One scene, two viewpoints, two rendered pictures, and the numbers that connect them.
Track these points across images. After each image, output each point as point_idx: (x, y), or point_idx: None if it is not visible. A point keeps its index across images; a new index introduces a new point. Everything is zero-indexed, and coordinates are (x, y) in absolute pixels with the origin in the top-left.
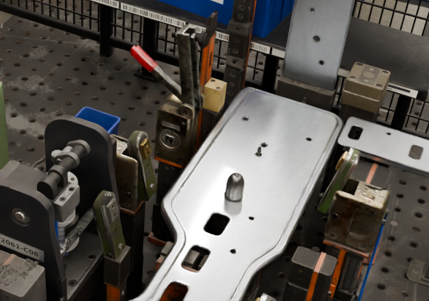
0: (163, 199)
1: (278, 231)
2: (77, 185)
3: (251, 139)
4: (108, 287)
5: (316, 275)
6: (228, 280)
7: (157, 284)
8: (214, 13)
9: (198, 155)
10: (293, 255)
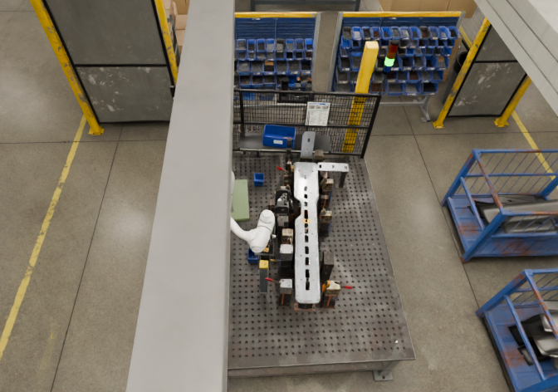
0: (294, 194)
1: (316, 193)
2: (288, 201)
3: (302, 175)
4: (291, 213)
5: (325, 199)
6: (313, 206)
7: (302, 211)
8: (290, 154)
9: (295, 183)
10: (320, 197)
